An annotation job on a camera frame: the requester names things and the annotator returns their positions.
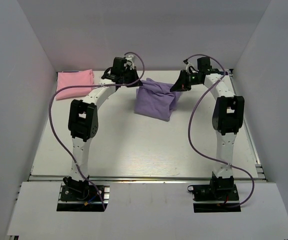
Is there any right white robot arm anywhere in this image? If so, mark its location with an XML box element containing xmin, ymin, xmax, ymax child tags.
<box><xmin>170</xmin><ymin>55</ymin><xmax>245</xmax><ymax>180</ymax></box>

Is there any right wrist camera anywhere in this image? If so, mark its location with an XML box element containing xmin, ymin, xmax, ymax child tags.
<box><xmin>183</xmin><ymin>59</ymin><xmax>197</xmax><ymax>74</ymax></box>

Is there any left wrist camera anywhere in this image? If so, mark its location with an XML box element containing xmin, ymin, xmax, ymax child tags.
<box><xmin>124</xmin><ymin>54</ymin><xmax>136</xmax><ymax>70</ymax></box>

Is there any purple t shirt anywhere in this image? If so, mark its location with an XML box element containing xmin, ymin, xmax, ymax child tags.
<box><xmin>134</xmin><ymin>78</ymin><xmax>182</xmax><ymax>122</ymax></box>

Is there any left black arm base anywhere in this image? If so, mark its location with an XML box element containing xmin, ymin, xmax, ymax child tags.
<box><xmin>56</xmin><ymin>177</ymin><xmax>110</xmax><ymax>212</ymax></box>

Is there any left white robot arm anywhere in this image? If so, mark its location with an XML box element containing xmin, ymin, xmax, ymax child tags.
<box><xmin>68</xmin><ymin>53</ymin><xmax>142</xmax><ymax>182</ymax></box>

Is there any purple cable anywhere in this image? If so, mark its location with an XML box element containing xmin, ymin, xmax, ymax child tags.
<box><xmin>48</xmin><ymin>51</ymin><xmax>145</xmax><ymax>211</ymax></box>
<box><xmin>182</xmin><ymin>54</ymin><xmax>257</xmax><ymax>207</ymax></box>

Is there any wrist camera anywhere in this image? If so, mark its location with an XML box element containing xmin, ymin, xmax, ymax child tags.
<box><xmin>124</xmin><ymin>54</ymin><xmax>136</xmax><ymax>70</ymax></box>
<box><xmin>183</xmin><ymin>59</ymin><xmax>197</xmax><ymax>74</ymax></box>

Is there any folded pink t shirt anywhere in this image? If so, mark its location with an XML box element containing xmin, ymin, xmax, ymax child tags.
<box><xmin>55</xmin><ymin>69</ymin><xmax>94</xmax><ymax>101</ymax></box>

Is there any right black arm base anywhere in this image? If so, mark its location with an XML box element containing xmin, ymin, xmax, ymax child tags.
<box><xmin>187</xmin><ymin>174</ymin><xmax>241</xmax><ymax>213</ymax></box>

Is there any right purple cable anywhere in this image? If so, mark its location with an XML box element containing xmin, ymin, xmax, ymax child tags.
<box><xmin>182</xmin><ymin>54</ymin><xmax>257</xmax><ymax>207</ymax></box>

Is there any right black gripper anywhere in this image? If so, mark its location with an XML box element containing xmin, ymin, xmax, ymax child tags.
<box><xmin>171</xmin><ymin>69</ymin><xmax>203</xmax><ymax>92</ymax></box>

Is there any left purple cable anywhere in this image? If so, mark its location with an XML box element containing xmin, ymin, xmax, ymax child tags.
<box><xmin>48</xmin><ymin>51</ymin><xmax>145</xmax><ymax>211</ymax></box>

